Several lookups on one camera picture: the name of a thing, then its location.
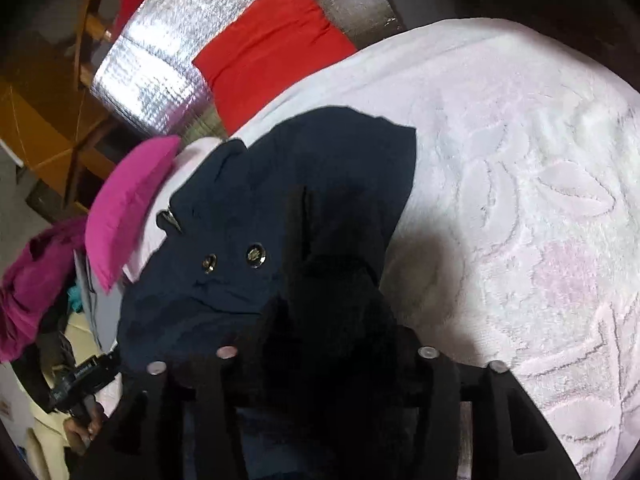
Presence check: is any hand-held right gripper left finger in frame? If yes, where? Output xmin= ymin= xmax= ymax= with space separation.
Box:
xmin=70 ymin=345 xmax=241 ymax=480

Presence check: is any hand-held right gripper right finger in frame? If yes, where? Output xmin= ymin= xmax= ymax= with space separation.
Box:
xmin=400 ymin=344 xmax=583 ymax=480

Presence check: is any navy puffer jacket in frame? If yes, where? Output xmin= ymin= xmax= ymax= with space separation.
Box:
xmin=117 ymin=106 xmax=421 ymax=480

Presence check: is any person's left hand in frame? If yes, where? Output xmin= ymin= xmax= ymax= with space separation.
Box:
xmin=64 ymin=400 xmax=108 ymax=457

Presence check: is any black garment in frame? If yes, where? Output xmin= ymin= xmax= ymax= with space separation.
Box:
xmin=15 ymin=305 xmax=76 ymax=411

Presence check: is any grey garment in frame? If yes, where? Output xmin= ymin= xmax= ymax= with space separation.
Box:
xmin=74 ymin=247 xmax=123 ymax=356

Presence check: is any cream leather sofa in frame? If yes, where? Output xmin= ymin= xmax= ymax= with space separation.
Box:
xmin=30 ymin=305 xmax=111 ymax=480

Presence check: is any magenta garment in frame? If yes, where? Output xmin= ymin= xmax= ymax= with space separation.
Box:
xmin=0 ymin=217 xmax=88 ymax=363

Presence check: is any magenta pillow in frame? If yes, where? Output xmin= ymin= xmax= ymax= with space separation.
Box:
xmin=84 ymin=135 xmax=182 ymax=293

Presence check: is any orange wooden pillar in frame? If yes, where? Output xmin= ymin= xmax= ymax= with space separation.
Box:
xmin=0 ymin=75 xmax=118 ymax=211

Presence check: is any white pink embossed blanket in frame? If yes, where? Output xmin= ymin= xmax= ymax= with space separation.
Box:
xmin=95 ymin=17 xmax=640 ymax=480

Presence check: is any silver foil insulation sheet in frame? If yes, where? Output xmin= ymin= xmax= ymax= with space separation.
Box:
xmin=90 ymin=0 xmax=403 ymax=138

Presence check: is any wooden stair railing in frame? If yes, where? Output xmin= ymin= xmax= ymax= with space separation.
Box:
xmin=75 ymin=0 xmax=136 ymax=91

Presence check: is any red cushion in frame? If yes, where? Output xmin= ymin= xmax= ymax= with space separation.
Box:
xmin=191 ymin=0 xmax=358 ymax=137

